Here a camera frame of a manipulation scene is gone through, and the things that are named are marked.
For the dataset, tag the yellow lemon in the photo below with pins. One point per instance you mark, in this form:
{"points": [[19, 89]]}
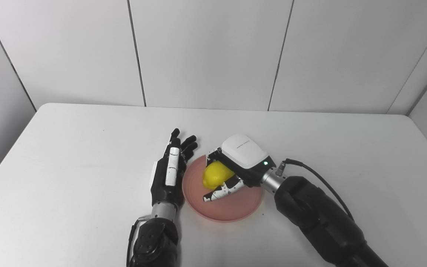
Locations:
{"points": [[215, 176]]}

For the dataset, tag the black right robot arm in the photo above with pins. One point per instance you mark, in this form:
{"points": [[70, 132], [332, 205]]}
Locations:
{"points": [[317, 218]]}

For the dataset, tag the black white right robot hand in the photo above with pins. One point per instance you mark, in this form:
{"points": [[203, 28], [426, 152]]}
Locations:
{"points": [[245, 155]]}

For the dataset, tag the pink round plate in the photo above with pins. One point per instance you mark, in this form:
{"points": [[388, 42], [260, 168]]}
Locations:
{"points": [[243, 204]]}

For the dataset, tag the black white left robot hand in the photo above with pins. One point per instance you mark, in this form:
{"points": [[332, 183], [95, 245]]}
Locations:
{"points": [[161, 189]]}

